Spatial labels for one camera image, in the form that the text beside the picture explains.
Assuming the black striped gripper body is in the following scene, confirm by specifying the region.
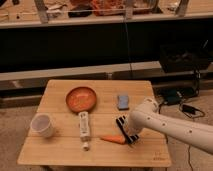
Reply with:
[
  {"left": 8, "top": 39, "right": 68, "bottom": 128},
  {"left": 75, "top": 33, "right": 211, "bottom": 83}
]
[{"left": 116, "top": 116, "right": 139, "bottom": 144}]

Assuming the orange carrot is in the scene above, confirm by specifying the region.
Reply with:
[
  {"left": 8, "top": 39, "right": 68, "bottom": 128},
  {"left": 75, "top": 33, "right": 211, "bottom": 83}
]
[{"left": 100, "top": 135, "right": 126, "bottom": 144}]

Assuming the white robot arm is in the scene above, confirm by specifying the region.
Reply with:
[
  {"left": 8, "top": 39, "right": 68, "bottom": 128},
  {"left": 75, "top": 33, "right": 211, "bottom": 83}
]
[{"left": 116, "top": 98, "right": 213, "bottom": 154}]

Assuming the blue eraser block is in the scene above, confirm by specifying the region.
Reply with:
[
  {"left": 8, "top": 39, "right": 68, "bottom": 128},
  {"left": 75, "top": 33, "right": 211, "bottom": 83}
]
[{"left": 117, "top": 95, "right": 129, "bottom": 110}]

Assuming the dark device on floor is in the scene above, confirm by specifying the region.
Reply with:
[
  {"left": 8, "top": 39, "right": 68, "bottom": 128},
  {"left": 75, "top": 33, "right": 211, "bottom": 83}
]
[{"left": 162, "top": 89, "right": 181, "bottom": 105}]

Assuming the black power adapter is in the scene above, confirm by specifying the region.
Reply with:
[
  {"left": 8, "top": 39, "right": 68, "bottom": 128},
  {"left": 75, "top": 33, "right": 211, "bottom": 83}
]
[{"left": 182, "top": 104, "right": 196, "bottom": 114}]

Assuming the orange plate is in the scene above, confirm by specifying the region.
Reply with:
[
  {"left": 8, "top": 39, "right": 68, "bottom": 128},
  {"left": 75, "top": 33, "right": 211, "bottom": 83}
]
[{"left": 66, "top": 87, "right": 97, "bottom": 113}]

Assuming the white plastic cup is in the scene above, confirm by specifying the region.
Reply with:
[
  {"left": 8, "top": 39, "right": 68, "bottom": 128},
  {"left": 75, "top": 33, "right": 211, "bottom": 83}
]
[{"left": 30, "top": 114, "right": 54, "bottom": 138}]

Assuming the black box on stand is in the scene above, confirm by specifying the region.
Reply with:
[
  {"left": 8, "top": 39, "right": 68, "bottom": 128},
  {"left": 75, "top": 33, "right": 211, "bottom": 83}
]
[{"left": 159, "top": 42, "right": 213, "bottom": 73}]

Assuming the hanging black cable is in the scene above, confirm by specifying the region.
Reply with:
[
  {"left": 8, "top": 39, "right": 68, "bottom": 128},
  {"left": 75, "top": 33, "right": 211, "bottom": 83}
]
[{"left": 123, "top": 0, "right": 134, "bottom": 80}]

